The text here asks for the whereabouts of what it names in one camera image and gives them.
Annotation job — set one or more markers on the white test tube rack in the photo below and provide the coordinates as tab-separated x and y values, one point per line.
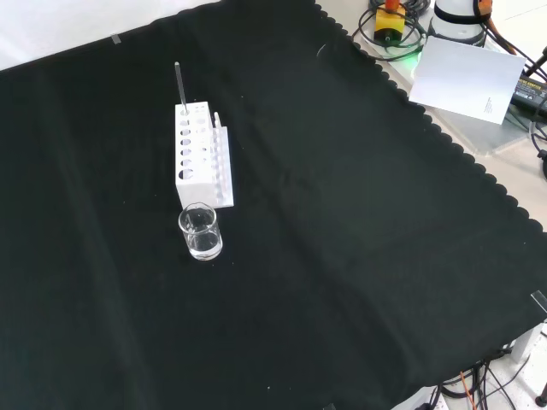
201	158

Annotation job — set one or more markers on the clear glass rod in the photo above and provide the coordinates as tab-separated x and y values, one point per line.
180	87

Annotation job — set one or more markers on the black bench cloth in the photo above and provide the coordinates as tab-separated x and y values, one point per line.
325	239

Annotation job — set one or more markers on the small clear glass beaker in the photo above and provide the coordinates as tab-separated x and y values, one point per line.
201	232

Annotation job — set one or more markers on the yellow stop button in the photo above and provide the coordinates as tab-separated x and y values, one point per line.
389	22

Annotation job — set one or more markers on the grey tape strip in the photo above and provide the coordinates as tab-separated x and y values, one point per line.
115	39

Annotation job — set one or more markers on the pale board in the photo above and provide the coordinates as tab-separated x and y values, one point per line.
466	79

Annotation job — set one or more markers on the black power adapter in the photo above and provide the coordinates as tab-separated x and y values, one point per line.
530	92

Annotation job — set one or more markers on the black tripod leg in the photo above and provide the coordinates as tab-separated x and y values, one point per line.
536	64

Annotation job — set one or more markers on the white bracket block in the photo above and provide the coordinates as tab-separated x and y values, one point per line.
529	341

